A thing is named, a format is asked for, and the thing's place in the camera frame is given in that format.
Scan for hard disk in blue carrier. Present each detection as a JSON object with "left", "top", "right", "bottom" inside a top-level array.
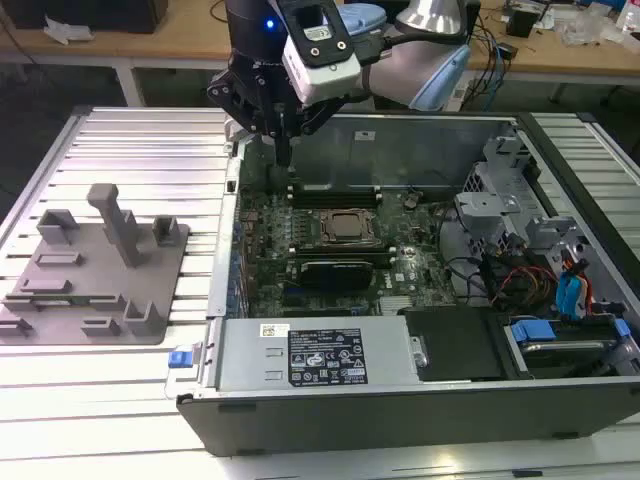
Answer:
[{"left": 503, "top": 316, "right": 632, "bottom": 382}]

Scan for wooden desk white frame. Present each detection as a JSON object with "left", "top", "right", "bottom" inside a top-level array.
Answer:
[{"left": 0, "top": 0, "right": 640, "bottom": 109}]

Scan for small black device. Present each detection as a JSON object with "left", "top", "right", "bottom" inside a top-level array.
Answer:
[{"left": 504, "top": 6, "right": 540, "bottom": 39}]

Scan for crumpled white paper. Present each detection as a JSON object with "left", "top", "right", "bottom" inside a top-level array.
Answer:
[{"left": 42, "top": 13, "right": 95, "bottom": 47}]

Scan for large black box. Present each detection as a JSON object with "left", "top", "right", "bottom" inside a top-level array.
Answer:
[{"left": 0, "top": 0, "right": 169, "bottom": 35}]

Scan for grey metal drive cage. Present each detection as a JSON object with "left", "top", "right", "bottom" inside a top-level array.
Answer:
[{"left": 452, "top": 133, "right": 592, "bottom": 321}]

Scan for silver CPU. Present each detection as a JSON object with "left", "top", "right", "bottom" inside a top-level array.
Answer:
[{"left": 330, "top": 214, "right": 365, "bottom": 237}]

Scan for CPU socket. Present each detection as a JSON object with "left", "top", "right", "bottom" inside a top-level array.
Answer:
[{"left": 315, "top": 205, "right": 384, "bottom": 247}]

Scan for white clip RAM slot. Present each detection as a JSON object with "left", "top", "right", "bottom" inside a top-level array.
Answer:
[
  {"left": 288, "top": 183, "right": 382, "bottom": 191},
  {"left": 289, "top": 194, "right": 383, "bottom": 202},
  {"left": 289, "top": 248, "right": 400, "bottom": 263}
]

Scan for green motherboard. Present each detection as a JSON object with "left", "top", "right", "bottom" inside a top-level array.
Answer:
[{"left": 234, "top": 189, "right": 461, "bottom": 319}]

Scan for black NVIDIA graphics card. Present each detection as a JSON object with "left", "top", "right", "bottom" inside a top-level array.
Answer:
[{"left": 298, "top": 258, "right": 375, "bottom": 292}]

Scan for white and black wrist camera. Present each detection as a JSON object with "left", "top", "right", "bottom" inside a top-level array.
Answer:
[{"left": 277, "top": 0, "right": 362, "bottom": 107}]

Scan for clear plastic bags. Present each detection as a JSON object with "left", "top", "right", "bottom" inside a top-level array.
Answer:
[{"left": 558, "top": 3, "right": 627, "bottom": 47}]

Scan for grey power supply with label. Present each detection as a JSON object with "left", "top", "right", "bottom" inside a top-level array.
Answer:
[{"left": 214, "top": 318, "right": 424, "bottom": 392}]

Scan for grey parts rack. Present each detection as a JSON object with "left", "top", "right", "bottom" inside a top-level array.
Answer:
[{"left": 0, "top": 182, "right": 194, "bottom": 347}]

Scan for red yellow black wire bundle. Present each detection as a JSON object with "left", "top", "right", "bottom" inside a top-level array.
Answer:
[{"left": 482, "top": 253, "right": 559, "bottom": 312}]

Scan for black clip RAM slot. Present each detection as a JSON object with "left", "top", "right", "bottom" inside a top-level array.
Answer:
[
  {"left": 289, "top": 189, "right": 383, "bottom": 196},
  {"left": 289, "top": 242, "right": 399, "bottom": 250},
  {"left": 289, "top": 200, "right": 384, "bottom": 209}
]

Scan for metal socket cover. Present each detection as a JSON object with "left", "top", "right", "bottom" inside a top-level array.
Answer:
[{"left": 319, "top": 207, "right": 381, "bottom": 245}]

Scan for black camera cable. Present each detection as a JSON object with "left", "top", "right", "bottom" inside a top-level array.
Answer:
[{"left": 357, "top": 19, "right": 469, "bottom": 66}]

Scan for blue flat wire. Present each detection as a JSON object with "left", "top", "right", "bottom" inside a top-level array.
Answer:
[{"left": 556, "top": 272, "right": 594, "bottom": 322}]

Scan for black plastic cover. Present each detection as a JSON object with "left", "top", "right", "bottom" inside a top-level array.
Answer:
[{"left": 399, "top": 306, "right": 507, "bottom": 384}]

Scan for silver chipset heatsink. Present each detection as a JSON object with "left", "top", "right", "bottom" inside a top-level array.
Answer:
[{"left": 380, "top": 297, "right": 417, "bottom": 317}]

